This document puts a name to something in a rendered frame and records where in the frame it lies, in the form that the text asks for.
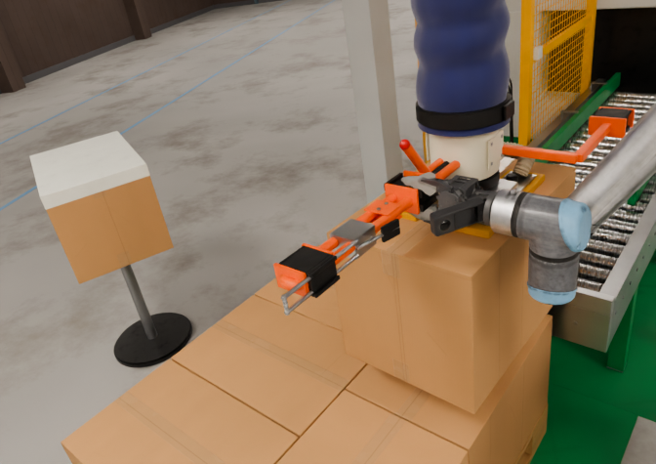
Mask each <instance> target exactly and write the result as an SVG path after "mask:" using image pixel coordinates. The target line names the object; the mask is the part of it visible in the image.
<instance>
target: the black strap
mask: <svg viewBox="0 0 656 464"><path fill-rule="evenodd" d="M513 115H514V101H513V96H512V95H511V94H510V93H509V92H507V97H506V99H505V100H504V101H503V102H502V103H500V104H498V105H495V106H492V107H489V108H485V109H480V110H475V111H467V112H451V113H444V112H434V111H428V110H424V109H422V108H421V107H419V105H418V101H416V119H417V121H418V122H419V123H420V124H422V125H424V126H426V127H429V128H432V129H437V130H446V131H463V130H472V129H479V128H484V127H488V126H492V125H495V124H498V123H500V122H502V121H507V120H508V119H509V118H511V117H512V116H513Z"/></svg>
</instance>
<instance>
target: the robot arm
mask: <svg viewBox="0 0 656 464"><path fill-rule="evenodd" d="M655 173H656V103H655V104H654V105H653V106H652V107H651V108H650V109H649V111H647V112H646V113H645V114H644V115H643V116H642V117H641V119H640V120H639V121H638V122H637V123H636V125H635V126H634V127H633V128H632V129H631V130H630V131H629V132H628V133H627V134H626V135H625V136H624V138H623V139H622V140H621V141H620V142H619V143H618V144H617V145H616V146H615V147H614V148H613V149H612V150H611V151H610V152H609V153H608V154H607V155H606V156H605V157H604V158H603V159H602V160H601V161H600V162H599V163H598V165H597V166H596V167H595V169H594V170H593V171H592V172H591V173H590V174H589V175H588V176H587V177H586V178H585V180H584V181H583V182H582V183H581V184H580V185H579V186H578V187H577V188H576V189H574V190H573V191H572V193H571V194H570V195H569V196H568V197H567V198H559V197H553V196H548V195H542V194H537V193H531V192H526V191H520V190H515V189H512V190H510V189H501V190H498V191H488V190H483V188H482V187H481V186H479V185H478V179H477V178H471V177H465V176H459V175H456V176H454V177H453V178H452V179H450V180H449V181H448V182H446V181H444V180H442V179H437V178H436V177H435V174H433V173H432V172H427V173H425V174H422V175H420V176H407V177H403V178H401V182H402V183H403V184H404V185H405V186H411V187H413V188H414V189H419V190H422V191H423V192H424V193H425V194H427V195H433V194H434V193H435V192H439V193H440V194H439V195H438V196H437V197H436V199H437V200H438V207H437V204H433V205H432V206H430V207H429V208H428V209H427V210H425V211H424V212H421V210H420V214H419V215H417V214H412V213H409V214H410V215H412V216H414V217H416V218H417V219H420V220H423V221H424V222H426V223H429V224H430V230H431V232H432V233H433V234H434V235H435V236H441V235H444V234H446V233H449V232H453V231H456V230H459V229H462V228H464V227H467V226H470V225H473V224H476V223H479V222H482V221H483V222H484V224H485V226H489V227H490V228H491V230H492V231H493V232H495V233H500V234H505V235H509V236H514V237H518V238H522V239H526V240H529V255H528V281H527V286H528V292H529V294H530V296H531V297H532V298H533V299H535V300H536V301H538V302H541V303H544V304H549V305H562V304H566V303H569V302H570V301H572V300H573V299H574V297H575V295H576V291H577V289H578V288H577V276H578V268H579V259H580V252H581V251H583V250H584V249H585V248H586V246H587V244H588V242H589V239H590V237H591V236H592V235H593V234H594V233H595V232H596V231H597V229H598V228H599V227H600V226H601V225H602V224H603V223H604V222H605V221H606V220H607V219H608V218H609V217H610V216H611V215H612V214H613V213H614V212H615V211H616V210H617V209H618V208H619V207H620V206H622V205H623V204H624V203H625V202H626V201H627V200H628V199H629V198H630V197H631V196H632V195H633V194H634V193H635V192H636V191H637V190H638V189H639V188H640V187H641V186H642V185H643V184H644V183H645V182H646V181H648V180H649V179H650V178H651V177H652V176H653V175H654V174H655ZM463 178H465V179H463ZM468 179H469V180H468ZM475 187H476V188H475ZM480 188H482V190H481V189H480Z"/></svg>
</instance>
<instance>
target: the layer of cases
mask: <svg viewBox="0 0 656 464"><path fill-rule="evenodd" d="M287 292H288V290H285V289H283V288H280V287H278V284H277V279H276V278H275V279H274V280H272V281H271V282H270V283H268V284H267V285H266V286H264V287H263V288H262V289H261V290H259V291H258V292H257V293H255V295H253V296H251V297H250V298H249V299H247V300H246V301H245V302H243V303H242V304H241V305H240V306H238V307H237V308H236V309H234V310H233V311H232V312H230V313H229V314H228V315H226V316H225V317H224V318H222V319H221V320H220V321H218V322H217V323H216V324H214V325H213V326H212V327H210V328H209V329H208V330H206V331H205V332H204V333H203V334H201V335H200V336H199V337H197V338H196V339H195V340H193V341H192V342H191V343H189V344H188V345H187V346H186V347H184V348H183V349H182V350H180V351H179V352H178V353H176V354H175V355H174V356H172V357H171V359H172V360H170V359H168V360H167V361H166V362H164V363H163V364H162V365H160V366H159V367H158V368H156V369H155V370H154V371H152V372H151V373H150V374H149V375H147V376H146V377H145V378H144V379H143V380H142V381H140V382H139V383H138V384H136V385H135V386H134V387H132V388H131V389H130V390H129V391H127V392H126V393H125V394H123V395H122V396H121V397H119V398H118V399H117V400H115V401H114V402H113V403H111V404H110V405H109V406H107V407H106V408H105V409H103V410H102V411H101V412H99V413H98V414H97V415H95V416H94V417H93V418H92V419H90V420H89V421H88V422H86V423H85V424H84V425H82V426H81V427H80V428H78V429H77V430H76V431H75V432H73V433H72V434H71V435H69V436H68V437H67V438H65V439H64V440H63V441H61V445H62V447H63V449H64V450H65V452H66V454H67V456H68V457H69V459H70V461H71V463H72V464H514V463H515V461H516V460H517V458H518V456H519V454H520V453H521V451H522V449H523V448H524V446H525V444H526V442H527V440H528V438H529V437H530V435H531V433H532V431H533V429H534V427H535V425H536V424H537V422H538V420H539V418H540V416H541V414H542V412H543V411H544V409H545V407H546V405H547V403H548V389H549V374H550V359H551V343H552V328H553V316H550V315H546V316H545V317H544V319H543V320H542V321H541V323H540V324H539V326H538V327H537V328H536V330H535V331H534V332H533V334H532V335H531V337H530V338H529V339H528V341H527V342H526V344H525V345H524V346H523V348H522V349H521V350H520V352H519V353H518V355H517V356H516V357H515V359H514V360H513V362H512V363H511V365H510V366H509V367H508V369H507V370H506V372H505V373H504V374H503V376H502V377H501V378H500V380H499V381H498V383H497V384H496V385H495V387H494V388H493V390H492V391H491V392H490V394H489V395H488V396H487V398H486V399H485V401H484V402H483V403H482V405H481V406H480V408H479V409H478V410H477V412H476V413H475V414H472V413H470V412H468V411H466V410H464V409H462V408H461V407H459V406H456V405H454V404H452V403H450V402H448V401H445V400H443V399H441V398H439V397H436V396H434V395H432V394H430V393H428V392H426V391H424V390H422V389H420V388H418V387H415V386H413V385H411V384H409V383H407V382H405V381H403V380H401V379H399V378H397V377H394V376H392V375H390V374H388V373H386V372H384V371H383V370H381V369H379V368H377V367H374V366H372V365H370V364H368V363H366V362H364V361H362V360H360V359H357V358H354V357H352V356H350V355H348V354H347V353H346V347H345V341H344V335H343V329H342V324H341V318H340V311H339V305H338V299H337V293H336V287H335V283H334V284H333V285H332V286H331V287H330V288H328V289H327V290H326V291H325V292H324V293H322V294H321V295H320V296H319V297H317V298H314V297H312V296H310V297H309V298H307V299H306V300H305V301H304V302H303V303H302V304H301V305H300V306H298V307H297V308H296V309H295V310H294V311H292V312H291V313H290V315H288V316H286V315H285V314H284V312H285V311H284V306H283V302H282V300H281V295H282V294H285V293H287Z"/></svg>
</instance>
